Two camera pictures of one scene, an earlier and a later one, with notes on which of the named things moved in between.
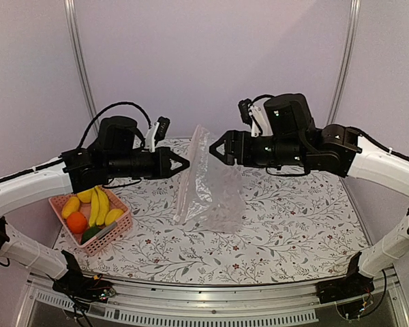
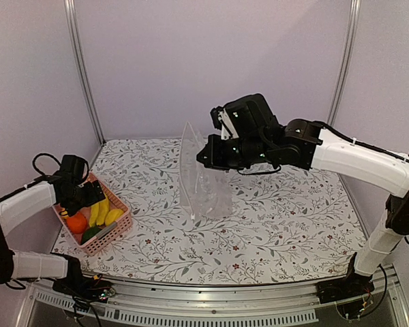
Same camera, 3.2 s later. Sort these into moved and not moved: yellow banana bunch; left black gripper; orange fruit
Moved: left black gripper
Not moved: orange fruit; yellow banana bunch
